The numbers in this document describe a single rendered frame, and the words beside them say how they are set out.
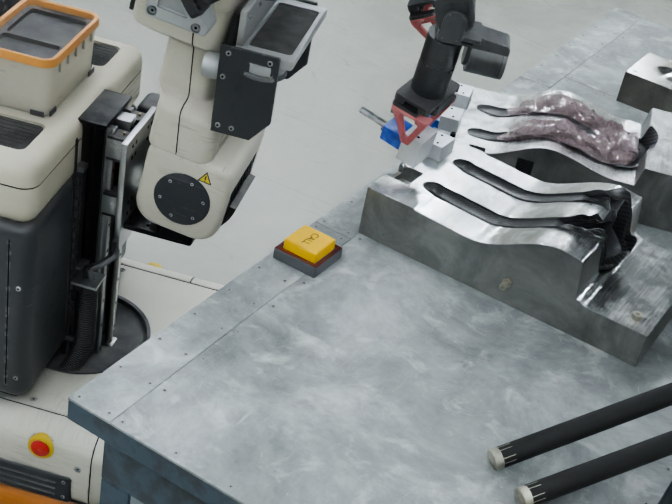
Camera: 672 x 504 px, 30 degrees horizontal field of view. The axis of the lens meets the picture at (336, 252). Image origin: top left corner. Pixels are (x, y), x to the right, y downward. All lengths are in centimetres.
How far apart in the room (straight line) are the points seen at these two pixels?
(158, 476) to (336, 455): 23
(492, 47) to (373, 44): 280
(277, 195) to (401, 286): 173
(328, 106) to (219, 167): 204
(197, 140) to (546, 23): 324
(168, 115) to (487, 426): 79
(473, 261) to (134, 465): 64
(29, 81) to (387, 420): 92
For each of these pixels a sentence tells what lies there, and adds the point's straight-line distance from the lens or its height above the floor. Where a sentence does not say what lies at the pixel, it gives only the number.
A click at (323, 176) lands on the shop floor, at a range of 380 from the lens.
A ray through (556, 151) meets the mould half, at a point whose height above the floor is 90.
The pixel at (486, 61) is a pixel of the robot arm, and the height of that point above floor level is 114.
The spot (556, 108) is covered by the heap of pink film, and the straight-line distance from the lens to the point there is 240.
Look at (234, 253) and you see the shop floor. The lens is 339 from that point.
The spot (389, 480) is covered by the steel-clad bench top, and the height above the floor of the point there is 80.
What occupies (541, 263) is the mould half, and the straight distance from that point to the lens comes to 194.
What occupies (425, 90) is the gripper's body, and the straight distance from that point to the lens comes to 196.
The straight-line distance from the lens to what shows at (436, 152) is 215.
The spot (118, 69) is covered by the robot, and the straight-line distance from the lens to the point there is 246.
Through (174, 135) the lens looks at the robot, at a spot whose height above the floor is 85.
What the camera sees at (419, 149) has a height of 96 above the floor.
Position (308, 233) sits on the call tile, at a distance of 199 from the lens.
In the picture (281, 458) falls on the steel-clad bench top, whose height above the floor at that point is 80.
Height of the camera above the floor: 192
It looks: 34 degrees down
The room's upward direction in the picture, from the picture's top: 11 degrees clockwise
